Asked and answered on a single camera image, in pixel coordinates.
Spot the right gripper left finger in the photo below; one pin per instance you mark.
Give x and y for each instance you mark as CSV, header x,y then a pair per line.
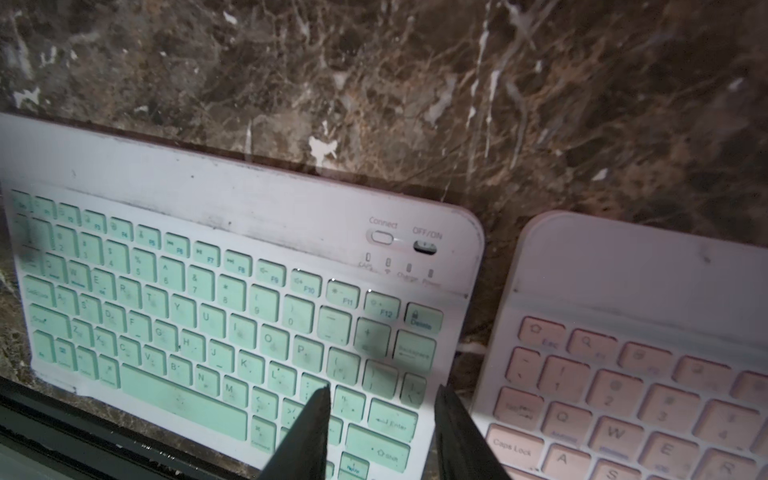
x,y
303,452

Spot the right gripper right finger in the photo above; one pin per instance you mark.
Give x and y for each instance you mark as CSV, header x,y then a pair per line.
x,y
463,452

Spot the green keyboard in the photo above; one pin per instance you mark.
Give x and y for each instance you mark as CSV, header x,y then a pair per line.
x,y
212,298

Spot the pink keyboard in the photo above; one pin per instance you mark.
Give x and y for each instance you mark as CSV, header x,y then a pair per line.
x,y
622,351

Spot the black mounting rail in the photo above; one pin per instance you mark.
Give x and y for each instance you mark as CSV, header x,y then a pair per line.
x,y
43,438

